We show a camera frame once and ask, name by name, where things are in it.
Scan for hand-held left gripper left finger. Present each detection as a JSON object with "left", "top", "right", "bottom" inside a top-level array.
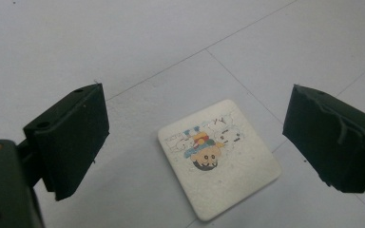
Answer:
[{"left": 17, "top": 83, "right": 110, "bottom": 201}]

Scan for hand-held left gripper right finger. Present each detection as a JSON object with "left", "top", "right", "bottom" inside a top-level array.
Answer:
[{"left": 282, "top": 84, "right": 365, "bottom": 194}]

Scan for white square cartoon coaster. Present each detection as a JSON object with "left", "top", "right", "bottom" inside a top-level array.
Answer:
[{"left": 157, "top": 99, "right": 283, "bottom": 222}]

